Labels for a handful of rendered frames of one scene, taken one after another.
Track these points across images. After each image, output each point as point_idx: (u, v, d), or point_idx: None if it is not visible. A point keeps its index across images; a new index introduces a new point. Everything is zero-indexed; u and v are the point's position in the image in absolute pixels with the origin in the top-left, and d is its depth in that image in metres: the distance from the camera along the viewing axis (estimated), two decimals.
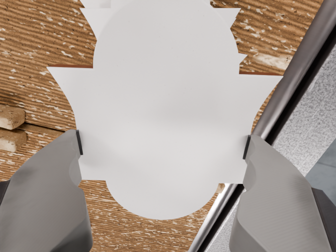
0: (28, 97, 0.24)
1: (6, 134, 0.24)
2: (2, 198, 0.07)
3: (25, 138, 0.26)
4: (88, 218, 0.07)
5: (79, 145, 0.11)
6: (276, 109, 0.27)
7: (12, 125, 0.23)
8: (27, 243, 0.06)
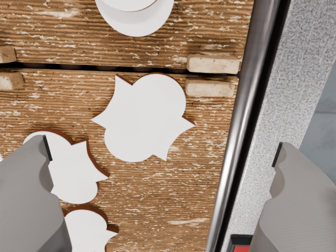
0: (13, 31, 0.24)
1: (1, 73, 0.24)
2: None
3: (21, 78, 0.26)
4: (65, 223, 0.07)
5: (48, 150, 0.11)
6: None
7: (2, 58, 0.23)
8: None
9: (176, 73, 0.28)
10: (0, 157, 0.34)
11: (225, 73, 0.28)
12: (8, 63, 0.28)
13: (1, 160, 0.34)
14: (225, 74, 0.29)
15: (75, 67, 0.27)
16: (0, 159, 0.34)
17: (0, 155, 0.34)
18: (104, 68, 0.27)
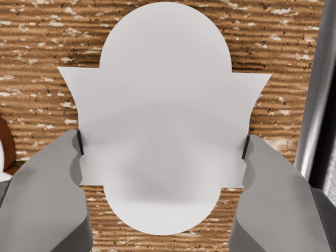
0: None
1: None
2: (3, 197, 0.07)
3: None
4: (88, 218, 0.07)
5: (80, 145, 0.11)
6: None
7: None
8: (28, 243, 0.06)
9: None
10: None
11: None
12: None
13: None
14: None
15: None
16: None
17: None
18: None
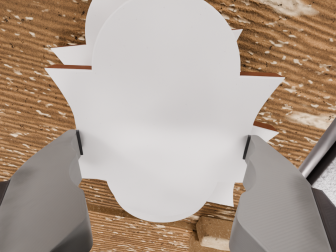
0: None
1: None
2: (2, 198, 0.07)
3: None
4: (88, 218, 0.07)
5: (79, 145, 0.11)
6: (308, 168, 0.21)
7: None
8: (27, 243, 0.06)
9: None
10: None
11: None
12: None
13: None
14: None
15: None
16: None
17: None
18: None
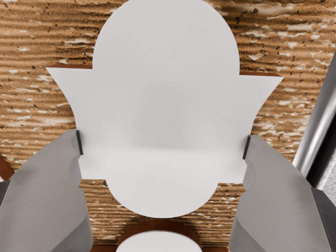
0: None
1: None
2: (2, 198, 0.07)
3: None
4: (88, 218, 0.07)
5: (79, 145, 0.11)
6: None
7: None
8: (27, 243, 0.06)
9: None
10: None
11: None
12: None
13: None
14: None
15: None
16: None
17: None
18: None
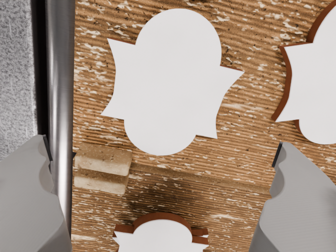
0: None
1: None
2: None
3: None
4: (65, 223, 0.07)
5: (48, 150, 0.11)
6: None
7: None
8: None
9: None
10: None
11: None
12: None
13: None
14: None
15: None
16: None
17: None
18: None
